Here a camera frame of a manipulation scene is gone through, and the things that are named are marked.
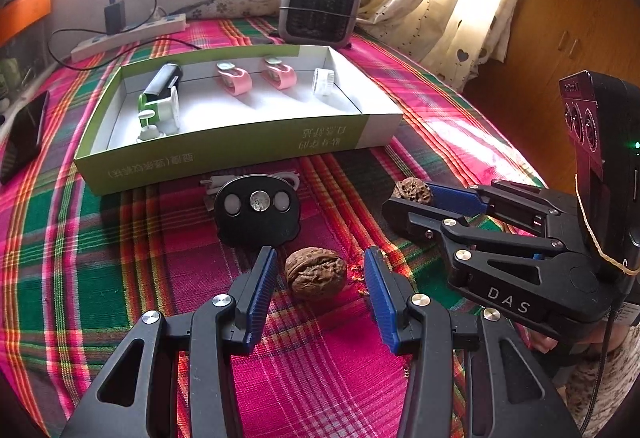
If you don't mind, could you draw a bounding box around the orange tray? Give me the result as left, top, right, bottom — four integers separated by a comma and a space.
0, 0, 52, 46

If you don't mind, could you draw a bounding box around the pink clip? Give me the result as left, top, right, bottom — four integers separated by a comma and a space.
262, 56, 297, 91
216, 61, 253, 96

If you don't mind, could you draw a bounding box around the black rectangular light device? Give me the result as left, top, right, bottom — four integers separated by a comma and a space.
142, 62, 183, 102

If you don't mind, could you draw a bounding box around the grey black space heater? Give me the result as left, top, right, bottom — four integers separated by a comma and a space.
278, 0, 361, 48

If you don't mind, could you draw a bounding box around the plaid bed cover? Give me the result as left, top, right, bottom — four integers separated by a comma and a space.
1, 35, 541, 437

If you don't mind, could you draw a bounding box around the small white round jar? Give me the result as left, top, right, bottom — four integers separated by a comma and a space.
312, 68, 335, 97

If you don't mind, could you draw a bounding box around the white power strip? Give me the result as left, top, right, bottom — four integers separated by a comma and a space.
70, 14, 186, 62

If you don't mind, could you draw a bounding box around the green white shallow box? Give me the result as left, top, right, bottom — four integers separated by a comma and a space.
75, 45, 402, 195

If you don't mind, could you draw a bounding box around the black round three-button device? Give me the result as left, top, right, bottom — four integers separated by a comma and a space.
213, 174, 300, 247

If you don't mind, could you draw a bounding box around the floral pillow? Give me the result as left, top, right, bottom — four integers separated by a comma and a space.
183, 0, 281, 19

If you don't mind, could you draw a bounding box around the brown walnut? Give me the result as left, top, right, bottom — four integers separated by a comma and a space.
284, 247, 347, 301
392, 177, 433, 205

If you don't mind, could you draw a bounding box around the white round hook knob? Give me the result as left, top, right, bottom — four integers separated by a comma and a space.
138, 109, 164, 141

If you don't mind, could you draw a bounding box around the person right hand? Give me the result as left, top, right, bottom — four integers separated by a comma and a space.
518, 321, 639, 358

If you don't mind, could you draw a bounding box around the black charger with cable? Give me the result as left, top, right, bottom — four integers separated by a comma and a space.
46, 0, 204, 72

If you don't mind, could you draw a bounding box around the black smartphone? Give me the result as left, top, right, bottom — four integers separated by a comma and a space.
1, 91, 49, 185

